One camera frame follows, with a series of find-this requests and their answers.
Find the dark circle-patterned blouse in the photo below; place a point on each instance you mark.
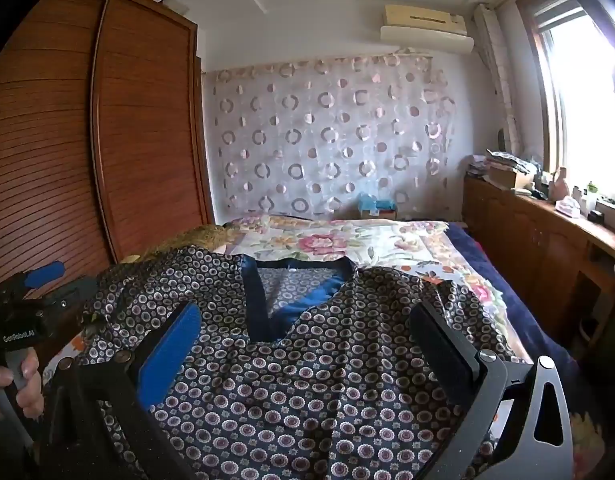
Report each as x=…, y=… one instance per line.
x=287, y=370

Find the navy blue blanket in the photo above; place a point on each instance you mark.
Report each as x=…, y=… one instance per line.
x=512, y=300

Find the long wooden cabinet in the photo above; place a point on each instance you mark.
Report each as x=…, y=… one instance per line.
x=527, y=255

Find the pink figurine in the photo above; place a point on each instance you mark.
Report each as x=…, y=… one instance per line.
x=560, y=185

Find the wooden slatted wardrobe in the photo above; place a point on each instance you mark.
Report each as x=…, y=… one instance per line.
x=87, y=135

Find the white bundled curtain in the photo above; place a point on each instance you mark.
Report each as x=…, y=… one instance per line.
x=497, y=75

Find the patterned bag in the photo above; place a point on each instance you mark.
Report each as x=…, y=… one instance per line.
x=512, y=159

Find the brown cardboard box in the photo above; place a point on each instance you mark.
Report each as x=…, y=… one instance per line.
x=510, y=177

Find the person's left hand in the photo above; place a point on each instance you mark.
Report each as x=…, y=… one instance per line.
x=25, y=395

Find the white bottle with green cap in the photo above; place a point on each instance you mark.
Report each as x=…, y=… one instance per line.
x=591, y=197

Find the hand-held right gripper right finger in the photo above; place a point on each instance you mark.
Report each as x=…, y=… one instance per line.
x=440, y=342

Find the tissue box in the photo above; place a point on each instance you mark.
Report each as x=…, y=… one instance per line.
x=568, y=207

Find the window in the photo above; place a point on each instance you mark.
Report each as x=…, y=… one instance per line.
x=582, y=90

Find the yellow-brown pillow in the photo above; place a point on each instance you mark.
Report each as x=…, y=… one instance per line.
x=187, y=240

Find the sheer circle-patterned curtain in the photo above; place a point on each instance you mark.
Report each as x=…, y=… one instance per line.
x=327, y=135

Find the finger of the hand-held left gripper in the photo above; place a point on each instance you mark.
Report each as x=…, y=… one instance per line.
x=46, y=274
x=77, y=290

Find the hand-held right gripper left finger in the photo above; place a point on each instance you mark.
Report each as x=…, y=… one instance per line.
x=170, y=347

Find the orange fruit print cloth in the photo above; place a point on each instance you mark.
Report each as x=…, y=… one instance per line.
x=72, y=345

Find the stack of papers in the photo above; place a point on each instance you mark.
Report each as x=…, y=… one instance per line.
x=477, y=166

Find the small black box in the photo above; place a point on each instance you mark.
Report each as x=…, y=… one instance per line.
x=596, y=217

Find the floral blanket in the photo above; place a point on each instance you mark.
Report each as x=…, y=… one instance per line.
x=337, y=240

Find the wall air conditioner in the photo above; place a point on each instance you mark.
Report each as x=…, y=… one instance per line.
x=422, y=30

